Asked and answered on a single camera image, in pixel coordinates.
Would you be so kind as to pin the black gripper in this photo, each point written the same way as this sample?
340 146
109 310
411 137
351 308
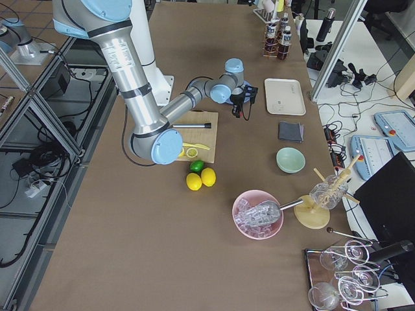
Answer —
237 100

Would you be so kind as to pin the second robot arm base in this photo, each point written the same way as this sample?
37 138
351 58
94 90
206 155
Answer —
17 41

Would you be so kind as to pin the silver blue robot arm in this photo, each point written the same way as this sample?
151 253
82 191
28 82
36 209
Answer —
120 29

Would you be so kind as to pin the cream plastic tray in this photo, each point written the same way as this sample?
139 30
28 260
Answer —
284 97

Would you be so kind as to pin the black metal muddler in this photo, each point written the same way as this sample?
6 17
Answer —
206 125

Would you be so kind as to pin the wooden cutting board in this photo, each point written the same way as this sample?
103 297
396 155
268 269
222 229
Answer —
204 136

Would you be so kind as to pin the syrup bottle in rack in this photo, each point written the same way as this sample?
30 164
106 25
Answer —
285 43
271 42

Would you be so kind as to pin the grey folded cloth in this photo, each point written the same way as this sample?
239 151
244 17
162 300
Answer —
290 131

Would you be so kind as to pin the yellow plastic knife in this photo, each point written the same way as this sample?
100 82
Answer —
196 145

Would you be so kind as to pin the mint green bowl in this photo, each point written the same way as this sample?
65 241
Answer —
290 160

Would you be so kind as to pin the halved lemon slice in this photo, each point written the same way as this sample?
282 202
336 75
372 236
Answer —
191 152

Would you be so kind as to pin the green lime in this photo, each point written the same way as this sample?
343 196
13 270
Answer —
197 166

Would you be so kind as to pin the yellow lemon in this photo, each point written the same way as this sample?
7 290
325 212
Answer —
193 181
208 177

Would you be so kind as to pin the pink bowl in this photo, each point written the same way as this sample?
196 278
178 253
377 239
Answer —
245 215

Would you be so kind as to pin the black thermos bottle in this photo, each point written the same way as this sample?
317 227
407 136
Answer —
325 27

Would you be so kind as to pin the black power strip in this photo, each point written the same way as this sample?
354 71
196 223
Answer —
337 151

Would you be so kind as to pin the metal ice scoop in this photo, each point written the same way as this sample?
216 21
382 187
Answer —
270 212

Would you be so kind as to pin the clear glass on rack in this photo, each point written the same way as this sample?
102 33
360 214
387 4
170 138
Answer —
328 193

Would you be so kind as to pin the wooden glass drying rack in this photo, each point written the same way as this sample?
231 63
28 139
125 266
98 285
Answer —
312 215

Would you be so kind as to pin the blue teach pendant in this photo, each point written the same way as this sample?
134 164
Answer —
376 150
399 127

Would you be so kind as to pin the black computer monitor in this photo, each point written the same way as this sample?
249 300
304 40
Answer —
387 200

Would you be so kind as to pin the upturned wine glass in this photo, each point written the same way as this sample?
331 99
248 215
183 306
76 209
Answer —
338 257
340 293

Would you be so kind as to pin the metal tray with glasses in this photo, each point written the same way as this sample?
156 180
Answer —
366 275

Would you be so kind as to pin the copper wire bottle rack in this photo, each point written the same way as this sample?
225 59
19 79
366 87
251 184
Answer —
277 38

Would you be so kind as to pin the aluminium frame post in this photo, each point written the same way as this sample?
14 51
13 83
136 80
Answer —
343 34

